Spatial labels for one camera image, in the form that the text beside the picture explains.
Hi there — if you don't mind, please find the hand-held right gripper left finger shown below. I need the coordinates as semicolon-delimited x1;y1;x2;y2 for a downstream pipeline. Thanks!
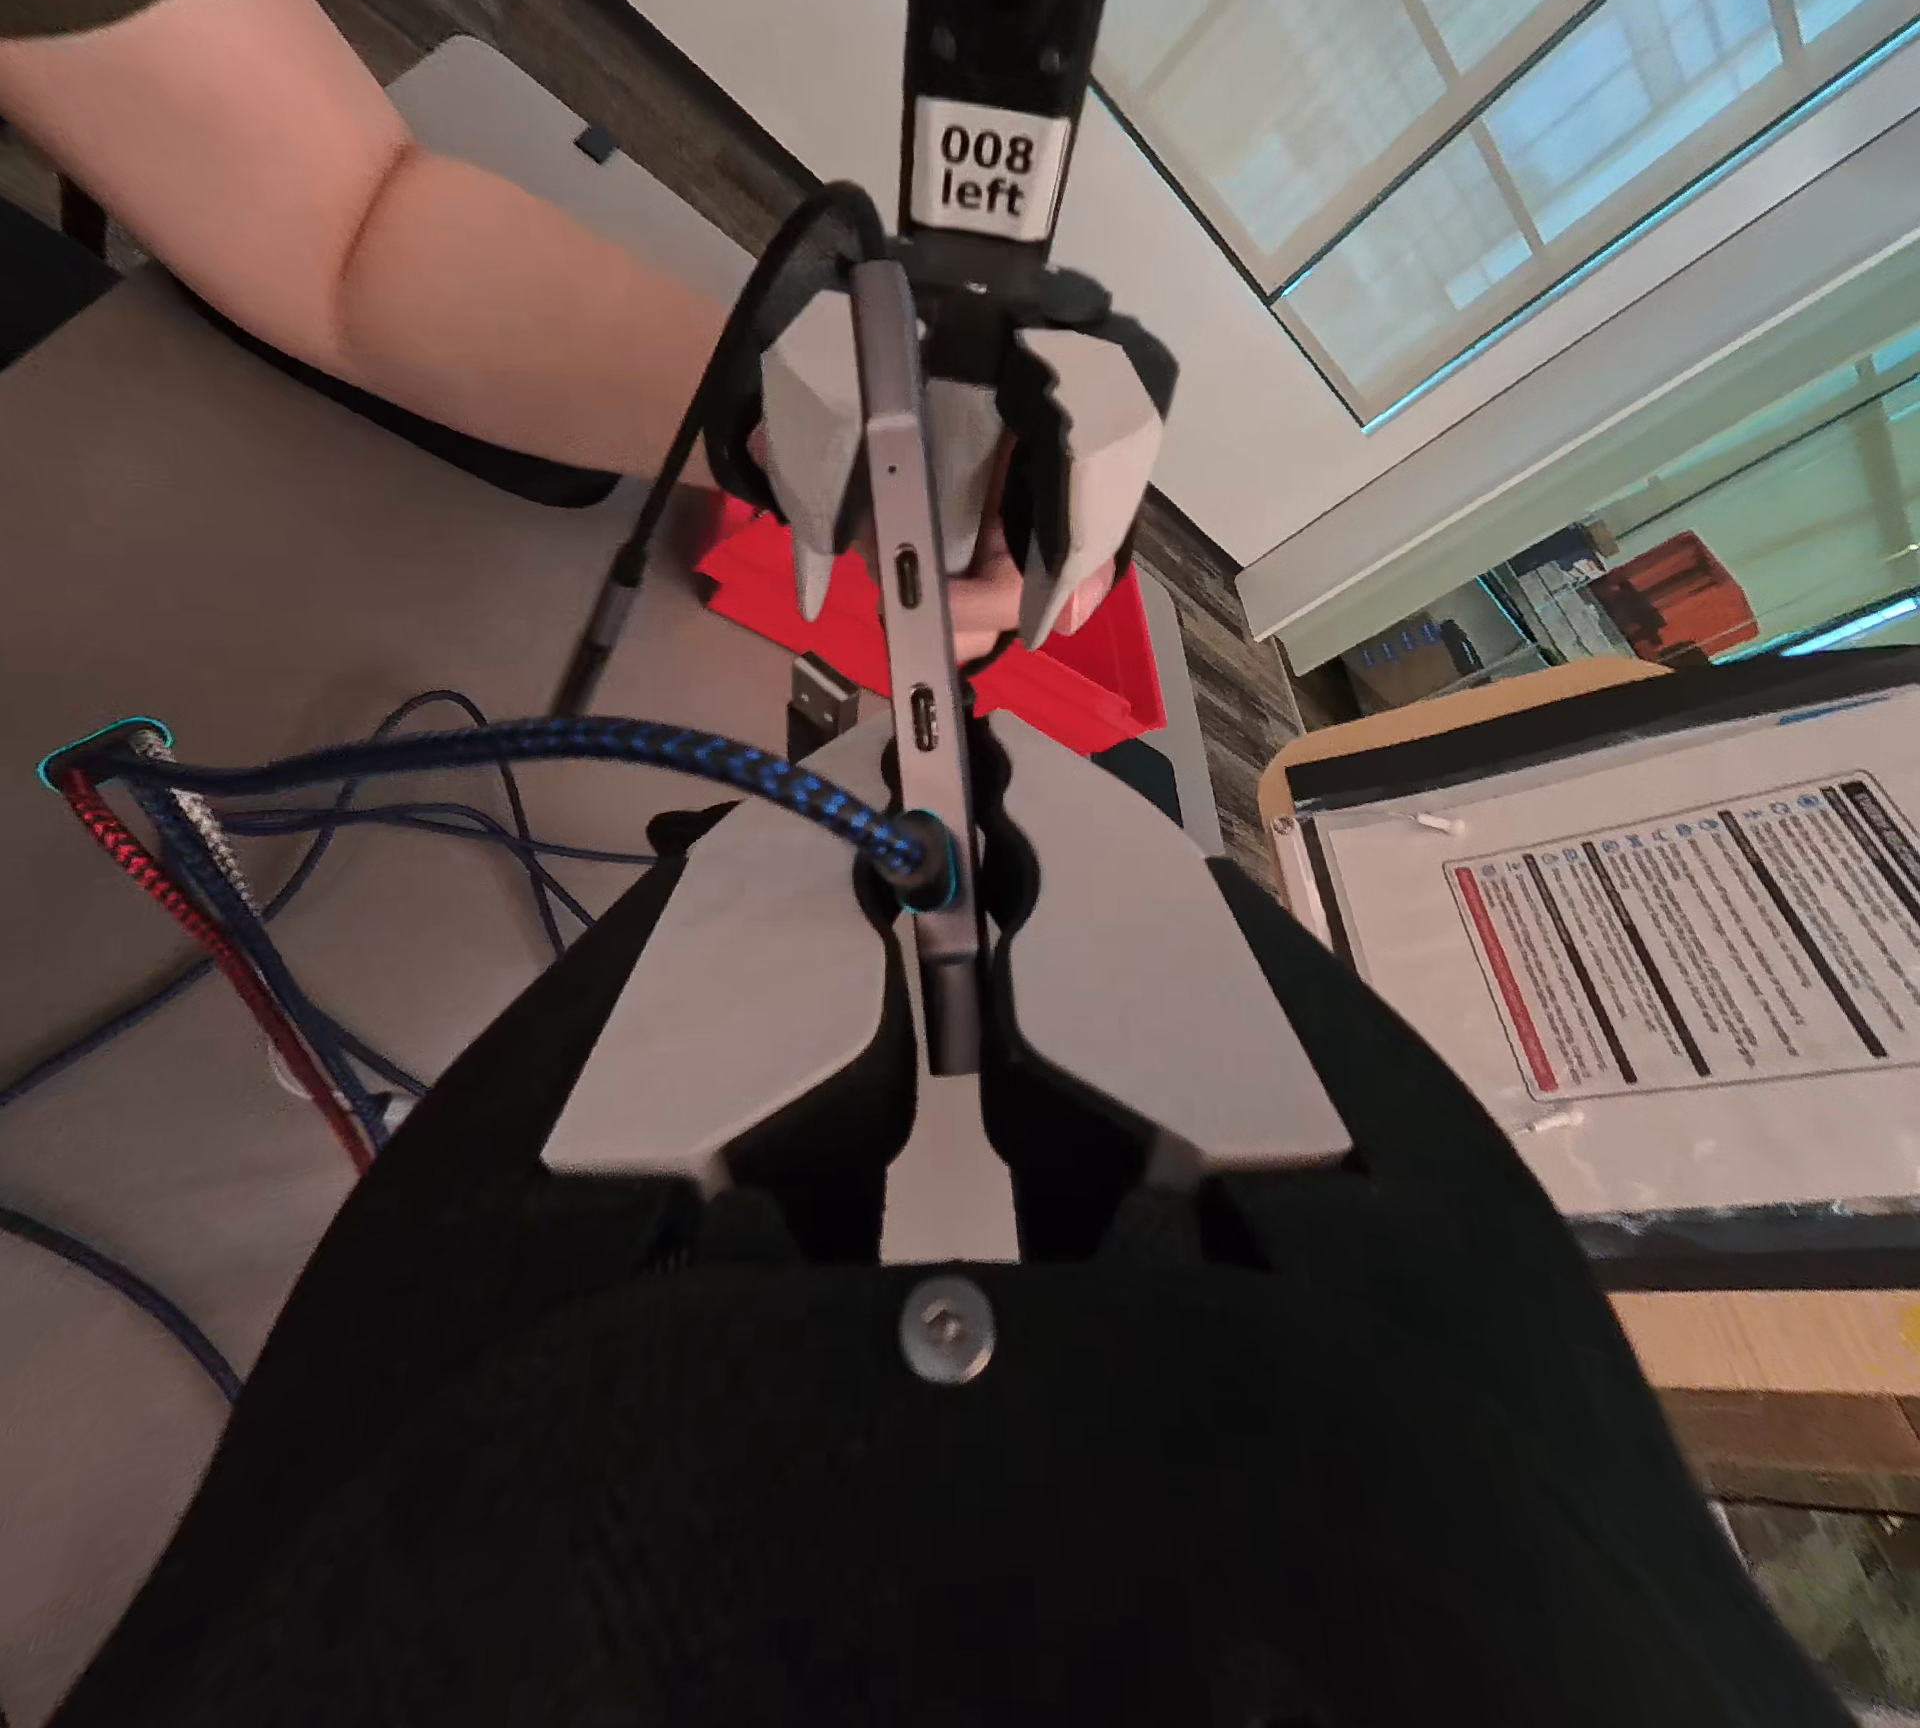
540;713;919;1228

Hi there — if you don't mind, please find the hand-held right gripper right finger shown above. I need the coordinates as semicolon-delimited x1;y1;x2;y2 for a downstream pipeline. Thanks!
973;712;1359;1235

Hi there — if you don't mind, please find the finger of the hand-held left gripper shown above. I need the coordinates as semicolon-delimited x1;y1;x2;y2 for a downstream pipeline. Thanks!
1007;324;1163;654
755;294;879;627

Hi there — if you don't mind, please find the grey usb hub with cable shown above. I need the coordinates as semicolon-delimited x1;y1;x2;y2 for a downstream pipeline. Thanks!
552;181;1004;1081

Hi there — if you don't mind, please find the blue braided multi-head cable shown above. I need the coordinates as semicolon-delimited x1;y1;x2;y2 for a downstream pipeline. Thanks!
0;692;962;1400

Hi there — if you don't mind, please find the person's left hand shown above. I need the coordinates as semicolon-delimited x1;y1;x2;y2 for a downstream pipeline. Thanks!
943;429;1120;668

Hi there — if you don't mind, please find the red plastic bin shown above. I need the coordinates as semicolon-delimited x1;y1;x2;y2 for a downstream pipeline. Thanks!
694;509;1168;765

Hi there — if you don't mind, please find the wooden document stand white base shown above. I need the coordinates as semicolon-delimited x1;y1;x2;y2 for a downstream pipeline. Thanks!
1255;643;1920;1511

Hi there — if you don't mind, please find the printed instruction sheet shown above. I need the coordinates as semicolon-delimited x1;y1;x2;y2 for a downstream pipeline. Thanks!
1441;768;1920;1100

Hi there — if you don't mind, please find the large grid window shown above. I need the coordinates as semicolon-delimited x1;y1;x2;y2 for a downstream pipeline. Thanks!
876;0;1920;432

